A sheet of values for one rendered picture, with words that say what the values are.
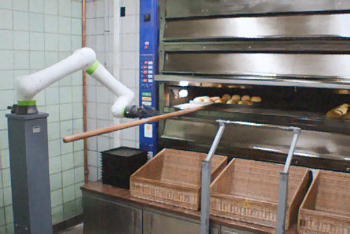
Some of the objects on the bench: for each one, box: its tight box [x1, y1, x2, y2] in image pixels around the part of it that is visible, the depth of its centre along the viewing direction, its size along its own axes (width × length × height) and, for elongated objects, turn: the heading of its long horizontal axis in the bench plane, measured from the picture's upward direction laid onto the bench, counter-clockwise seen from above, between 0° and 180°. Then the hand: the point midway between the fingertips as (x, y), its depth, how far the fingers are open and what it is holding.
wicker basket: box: [130, 148, 228, 211], centre depth 285 cm, size 49×56×28 cm
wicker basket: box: [209, 158, 309, 231], centre depth 253 cm, size 49×56×28 cm
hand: (159, 114), depth 256 cm, fingers closed
